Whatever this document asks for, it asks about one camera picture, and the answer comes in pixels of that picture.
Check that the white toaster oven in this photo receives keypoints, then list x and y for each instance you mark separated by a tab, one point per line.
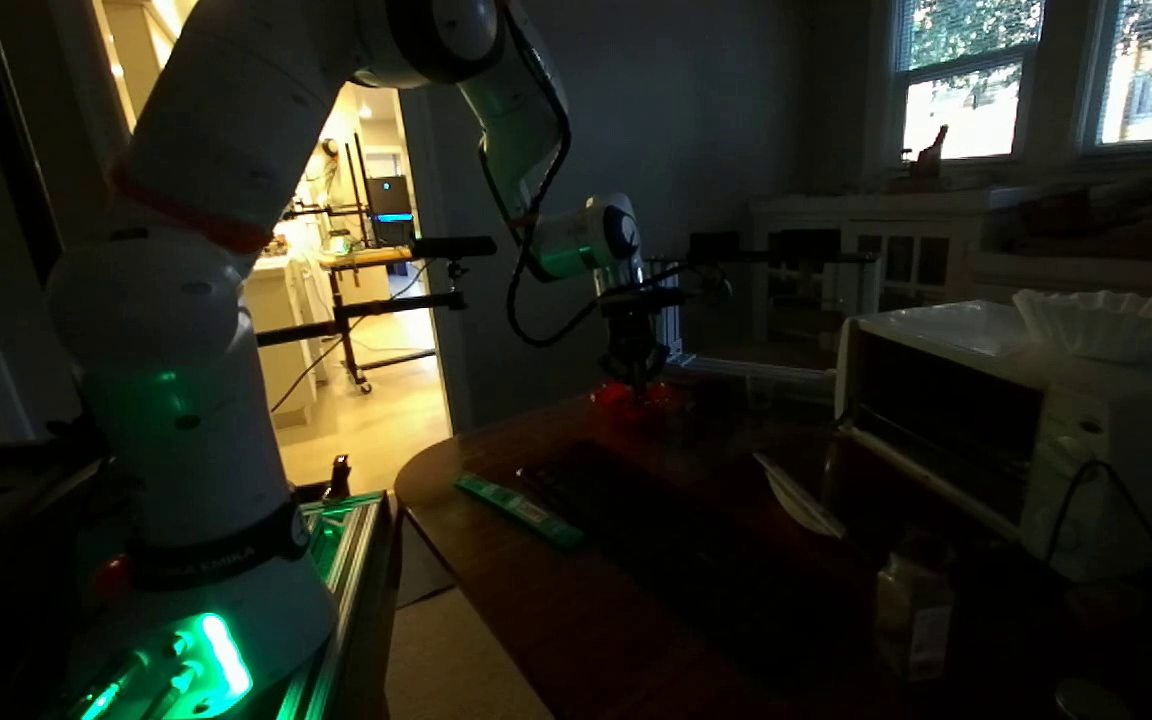
1110	442

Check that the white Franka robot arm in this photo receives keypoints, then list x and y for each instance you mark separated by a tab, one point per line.
191	373

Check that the small labelled bottle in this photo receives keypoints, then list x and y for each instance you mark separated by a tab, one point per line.
912	615

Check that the white plastic spoon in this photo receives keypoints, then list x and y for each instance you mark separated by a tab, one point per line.
799	502

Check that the aluminium extrusion frame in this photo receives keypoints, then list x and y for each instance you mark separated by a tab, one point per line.
762	369

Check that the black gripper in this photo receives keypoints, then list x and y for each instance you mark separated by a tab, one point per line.
641	323

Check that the aluminium robot mounting base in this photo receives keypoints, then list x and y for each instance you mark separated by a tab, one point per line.
354	561

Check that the red bowl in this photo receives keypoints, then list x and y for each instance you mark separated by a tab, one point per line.
631	405

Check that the white paper coffee filter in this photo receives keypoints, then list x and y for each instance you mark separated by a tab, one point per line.
1110	326

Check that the white glass door cabinet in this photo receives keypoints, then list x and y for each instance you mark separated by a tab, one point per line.
898	264

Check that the wooden cart with black legs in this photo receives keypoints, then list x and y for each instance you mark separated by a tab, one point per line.
371	285

